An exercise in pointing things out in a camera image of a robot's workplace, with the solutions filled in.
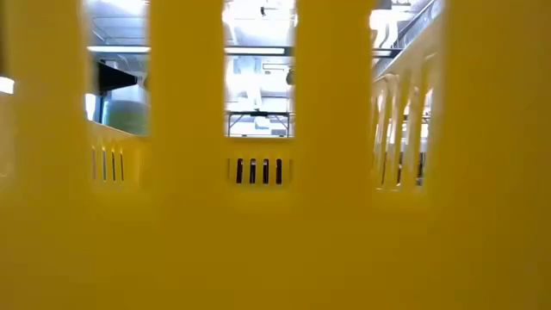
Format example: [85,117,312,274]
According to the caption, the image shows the white ceiling light strip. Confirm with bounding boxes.
[87,45,151,54]
[223,46,288,56]

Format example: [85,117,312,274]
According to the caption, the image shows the green disinfecting wipes canister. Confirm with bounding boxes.
[102,99,151,137]

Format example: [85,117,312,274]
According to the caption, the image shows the yellow slotted plastic basket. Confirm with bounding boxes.
[0,0,551,310]

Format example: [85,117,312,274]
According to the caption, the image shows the black metal frame table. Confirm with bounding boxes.
[226,110,296,138]

